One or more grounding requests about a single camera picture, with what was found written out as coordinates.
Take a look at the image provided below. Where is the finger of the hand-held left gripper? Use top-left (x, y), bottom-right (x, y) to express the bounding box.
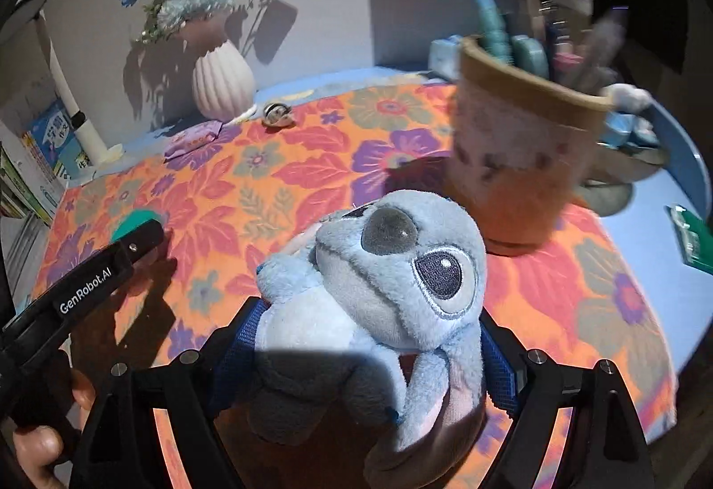
top-left (108, 219), bottom-right (166, 273)

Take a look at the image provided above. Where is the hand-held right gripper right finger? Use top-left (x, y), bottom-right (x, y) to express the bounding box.
top-left (479, 311), bottom-right (655, 489)

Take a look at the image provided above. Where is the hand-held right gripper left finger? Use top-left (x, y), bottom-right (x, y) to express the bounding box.
top-left (70, 297), bottom-right (268, 489)

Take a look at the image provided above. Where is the teal object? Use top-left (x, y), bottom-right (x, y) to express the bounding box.
top-left (111, 209), bottom-right (168, 245)

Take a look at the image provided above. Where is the blue plush toy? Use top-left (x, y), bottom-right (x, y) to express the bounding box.
top-left (253, 188), bottom-right (488, 487)

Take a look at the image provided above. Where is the person's left hand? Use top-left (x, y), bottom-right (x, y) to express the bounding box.
top-left (11, 369), bottom-right (101, 489)

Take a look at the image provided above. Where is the purple packet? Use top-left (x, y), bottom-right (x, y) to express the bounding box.
top-left (164, 122), bottom-right (224, 159)

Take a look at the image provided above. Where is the white desk lamp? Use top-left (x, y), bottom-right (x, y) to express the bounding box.
top-left (0, 0), bottom-right (123, 170)

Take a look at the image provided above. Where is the row of books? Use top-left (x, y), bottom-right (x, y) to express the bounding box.
top-left (0, 99), bottom-right (93, 223)

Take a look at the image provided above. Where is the white ribbed vase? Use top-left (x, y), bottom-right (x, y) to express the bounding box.
top-left (178, 13), bottom-right (257, 122)

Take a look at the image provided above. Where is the small metal trinket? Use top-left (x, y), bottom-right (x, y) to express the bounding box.
top-left (262, 101), bottom-right (295, 128)

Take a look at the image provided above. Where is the floral orange tablecloth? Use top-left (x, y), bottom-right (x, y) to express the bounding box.
top-left (30, 77), bottom-right (677, 489)

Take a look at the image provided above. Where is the brown and pink holder cup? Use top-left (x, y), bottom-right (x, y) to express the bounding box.
top-left (446, 35), bottom-right (616, 256)

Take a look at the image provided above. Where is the white plush toy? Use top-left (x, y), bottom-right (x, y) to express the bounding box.
top-left (604, 82), bottom-right (655, 111)

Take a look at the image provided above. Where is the pale blue tissue pack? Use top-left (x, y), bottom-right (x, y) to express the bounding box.
top-left (430, 37), bottom-right (466, 78)

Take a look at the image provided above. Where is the teal comb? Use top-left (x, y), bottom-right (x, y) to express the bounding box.
top-left (473, 0), bottom-right (513, 61)

